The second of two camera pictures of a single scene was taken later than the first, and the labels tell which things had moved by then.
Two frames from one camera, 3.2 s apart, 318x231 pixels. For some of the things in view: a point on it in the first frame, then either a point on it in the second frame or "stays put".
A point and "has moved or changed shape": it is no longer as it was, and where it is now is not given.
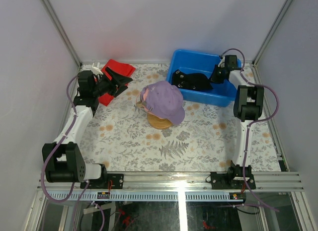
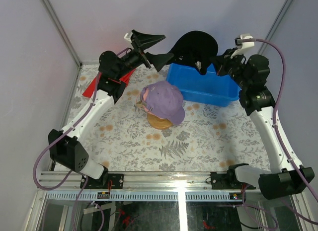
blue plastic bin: x=239 y=64 has moved or changed shape
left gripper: x=116 y=90 -> x=142 y=40
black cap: x=192 y=80 -> x=197 y=48
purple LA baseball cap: x=163 y=99 stays put
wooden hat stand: x=157 y=122 stays put
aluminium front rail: x=172 y=186 stays put
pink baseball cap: x=145 y=94 stays put
